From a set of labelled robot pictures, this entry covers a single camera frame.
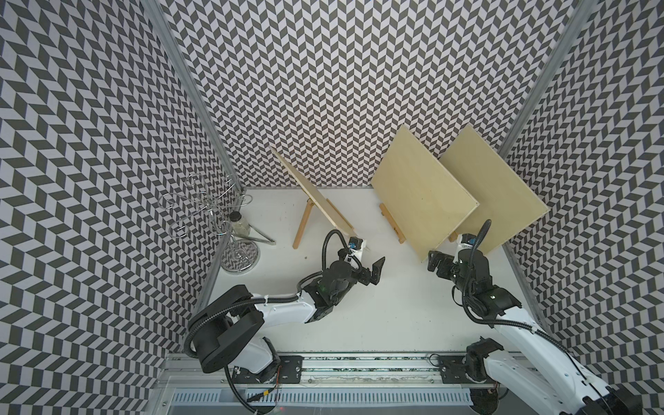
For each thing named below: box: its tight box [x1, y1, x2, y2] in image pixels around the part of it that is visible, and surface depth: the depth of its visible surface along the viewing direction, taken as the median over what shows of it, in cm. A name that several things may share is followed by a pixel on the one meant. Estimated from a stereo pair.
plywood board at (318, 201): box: [268, 146, 358, 237], surface depth 84 cm
